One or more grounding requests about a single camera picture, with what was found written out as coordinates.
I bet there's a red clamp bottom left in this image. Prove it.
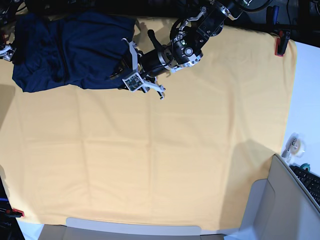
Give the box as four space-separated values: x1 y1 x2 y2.
4 208 25 218

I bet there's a blue long-sleeve T-shirt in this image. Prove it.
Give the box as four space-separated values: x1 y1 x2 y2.
12 11 135 93

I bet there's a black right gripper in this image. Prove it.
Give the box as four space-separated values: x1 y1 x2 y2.
0 44 17 62

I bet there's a cardboard box right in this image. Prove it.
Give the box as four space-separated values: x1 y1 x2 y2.
237 154 320 240

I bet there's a clear tape roll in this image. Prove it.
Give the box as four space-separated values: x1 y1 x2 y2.
281 132 306 159

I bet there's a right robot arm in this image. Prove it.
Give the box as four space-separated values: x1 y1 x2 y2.
0 0 26 62

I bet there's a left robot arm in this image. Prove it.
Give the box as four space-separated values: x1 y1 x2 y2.
115 0 250 99

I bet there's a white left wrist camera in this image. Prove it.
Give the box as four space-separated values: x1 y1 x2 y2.
121 38 147 93

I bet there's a red clamp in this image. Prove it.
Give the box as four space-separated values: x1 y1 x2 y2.
275 30 291 57
4 208 25 218

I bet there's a black cable bundle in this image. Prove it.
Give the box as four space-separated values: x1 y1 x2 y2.
264 0 320 31

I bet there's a teal tape roll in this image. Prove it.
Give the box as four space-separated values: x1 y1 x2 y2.
300 163 311 172

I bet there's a black keyboard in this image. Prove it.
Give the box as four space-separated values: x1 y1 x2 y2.
289 165 320 205

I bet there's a red clamp top right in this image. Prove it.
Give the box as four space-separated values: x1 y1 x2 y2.
275 30 291 57

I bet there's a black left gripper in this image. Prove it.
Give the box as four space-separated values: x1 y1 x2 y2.
109 49 166 100

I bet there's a yellow table cloth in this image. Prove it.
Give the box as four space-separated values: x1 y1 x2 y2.
0 26 298 231

